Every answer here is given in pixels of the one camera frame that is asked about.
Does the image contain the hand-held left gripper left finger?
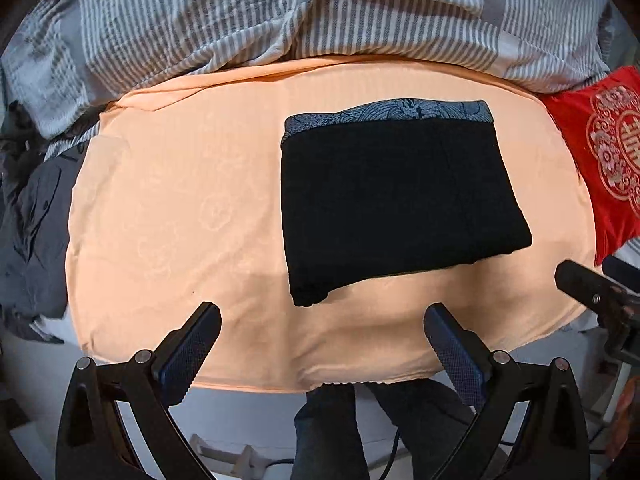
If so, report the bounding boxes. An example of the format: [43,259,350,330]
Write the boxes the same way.
[55,301,222,480]

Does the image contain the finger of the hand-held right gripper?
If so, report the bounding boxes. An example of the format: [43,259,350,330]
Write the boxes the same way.
[554,259,635,315]

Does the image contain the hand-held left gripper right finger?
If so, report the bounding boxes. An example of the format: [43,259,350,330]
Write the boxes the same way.
[423,303,586,480]

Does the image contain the black pants patterned waistband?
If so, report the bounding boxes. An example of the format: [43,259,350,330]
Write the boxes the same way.
[280,99,534,309]

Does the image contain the person's right leg jeans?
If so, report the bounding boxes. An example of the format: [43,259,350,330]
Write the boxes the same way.
[365,379,482,480]

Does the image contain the person's leg jeans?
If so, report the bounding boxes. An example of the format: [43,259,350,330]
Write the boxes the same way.
[365,379,482,480]
[293,383,370,480]

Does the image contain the orange object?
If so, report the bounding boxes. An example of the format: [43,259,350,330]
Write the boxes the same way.
[602,374,640,468]

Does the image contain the white floor fixture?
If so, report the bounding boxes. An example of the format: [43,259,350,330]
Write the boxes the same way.
[189,432,296,473]

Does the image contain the red patterned cloth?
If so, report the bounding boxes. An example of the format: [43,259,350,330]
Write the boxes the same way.
[541,65,640,267]

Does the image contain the person's left leg jeans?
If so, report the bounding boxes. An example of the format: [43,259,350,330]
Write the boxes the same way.
[293,383,370,480]

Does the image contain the orange bed sheet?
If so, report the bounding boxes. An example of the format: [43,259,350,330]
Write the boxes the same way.
[64,55,599,394]

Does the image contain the dark grey cloth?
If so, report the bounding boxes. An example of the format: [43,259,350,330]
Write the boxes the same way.
[0,100,102,345]

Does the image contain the grey striped blanket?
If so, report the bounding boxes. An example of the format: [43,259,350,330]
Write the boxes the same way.
[0,0,626,142]

